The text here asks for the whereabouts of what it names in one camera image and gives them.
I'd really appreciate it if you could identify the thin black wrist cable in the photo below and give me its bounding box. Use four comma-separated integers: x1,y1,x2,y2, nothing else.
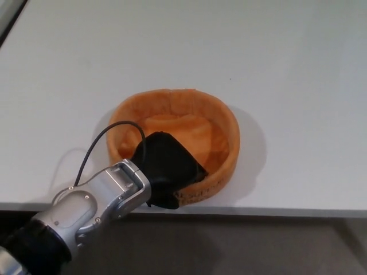
75,121,150,187

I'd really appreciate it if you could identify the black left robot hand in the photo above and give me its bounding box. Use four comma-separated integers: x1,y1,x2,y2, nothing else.
131,131,209,210

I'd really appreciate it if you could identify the orange plush plate with lettering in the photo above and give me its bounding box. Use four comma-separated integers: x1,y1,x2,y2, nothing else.
107,88,240,208

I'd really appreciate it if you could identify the black-edged grey board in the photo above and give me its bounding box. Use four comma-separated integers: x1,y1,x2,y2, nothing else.
0,0,29,44

